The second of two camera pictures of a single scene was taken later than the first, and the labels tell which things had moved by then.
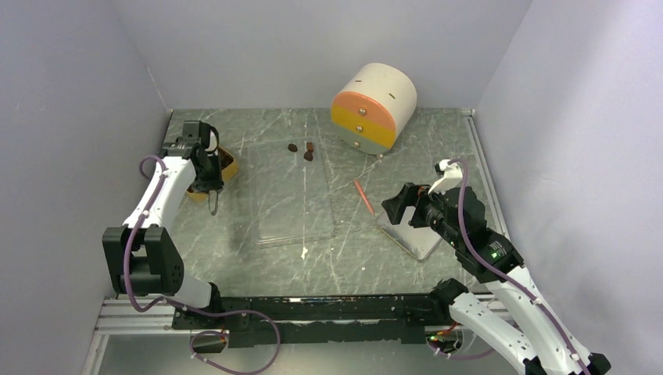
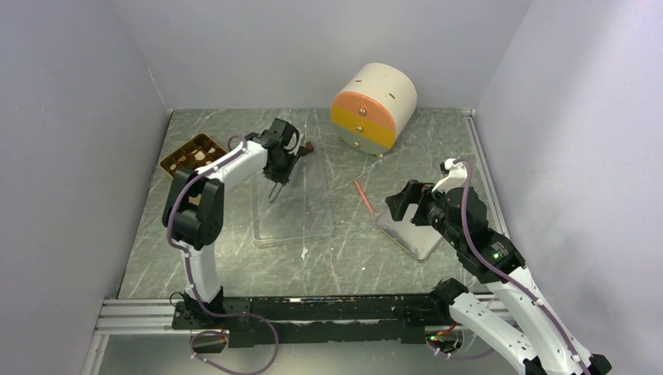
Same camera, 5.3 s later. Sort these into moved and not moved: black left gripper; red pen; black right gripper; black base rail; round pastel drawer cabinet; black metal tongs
Moved: black metal tongs; black left gripper
Not moved: black right gripper; red pen; black base rail; round pastel drawer cabinet
